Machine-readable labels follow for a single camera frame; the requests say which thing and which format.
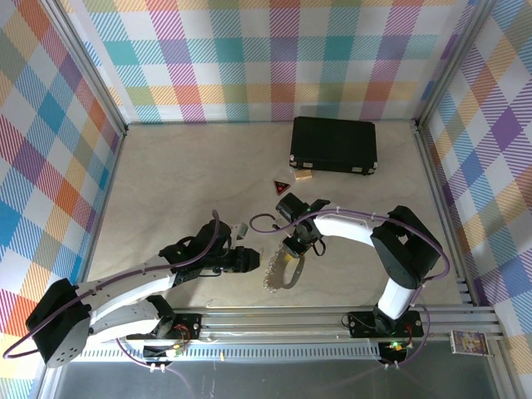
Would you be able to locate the grey metal sheet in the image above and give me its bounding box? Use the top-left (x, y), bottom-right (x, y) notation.
top-left (39, 343), bottom-right (515, 399)

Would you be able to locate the perforated grey cable duct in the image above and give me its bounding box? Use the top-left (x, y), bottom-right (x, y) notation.
top-left (81, 343), bottom-right (383, 361)

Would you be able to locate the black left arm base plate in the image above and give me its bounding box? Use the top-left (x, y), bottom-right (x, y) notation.
top-left (173, 313), bottom-right (204, 340)

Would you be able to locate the clear beaded keychain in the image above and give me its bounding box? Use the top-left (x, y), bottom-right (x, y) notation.
top-left (261, 248), bottom-right (288, 294)

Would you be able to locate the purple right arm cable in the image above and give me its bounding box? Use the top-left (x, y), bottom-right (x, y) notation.
top-left (249, 207), bottom-right (452, 369)

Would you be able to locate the aluminium frame post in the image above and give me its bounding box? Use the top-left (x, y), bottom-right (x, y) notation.
top-left (413, 0), bottom-right (500, 132)
top-left (39, 0), bottom-right (129, 138)

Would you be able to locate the aluminium frame bar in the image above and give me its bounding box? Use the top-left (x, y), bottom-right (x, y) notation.
top-left (78, 128), bottom-right (129, 288)
top-left (413, 122), bottom-right (477, 296)

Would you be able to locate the black hard case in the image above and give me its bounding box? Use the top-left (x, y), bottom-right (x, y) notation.
top-left (289, 116), bottom-right (378, 176)

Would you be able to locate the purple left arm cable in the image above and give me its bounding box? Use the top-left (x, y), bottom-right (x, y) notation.
top-left (2, 209), bottom-right (221, 371)

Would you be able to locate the colourful printed card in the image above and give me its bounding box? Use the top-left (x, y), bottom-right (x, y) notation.
top-left (450, 329), bottom-right (491, 356)

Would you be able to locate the black controller board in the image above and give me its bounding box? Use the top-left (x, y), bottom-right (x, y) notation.
top-left (143, 343), bottom-right (188, 361)
top-left (380, 340), bottom-right (412, 362)

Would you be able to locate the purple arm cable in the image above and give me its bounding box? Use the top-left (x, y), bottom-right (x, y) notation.
top-left (249, 207), bottom-right (452, 369)
top-left (2, 209), bottom-right (221, 371)

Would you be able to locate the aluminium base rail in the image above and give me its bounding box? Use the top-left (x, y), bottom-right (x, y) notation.
top-left (126, 305), bottom-right (506, 346)

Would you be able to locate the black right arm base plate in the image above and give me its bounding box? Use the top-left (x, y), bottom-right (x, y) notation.
top-left (347, 310), bottom-right (425, 338)

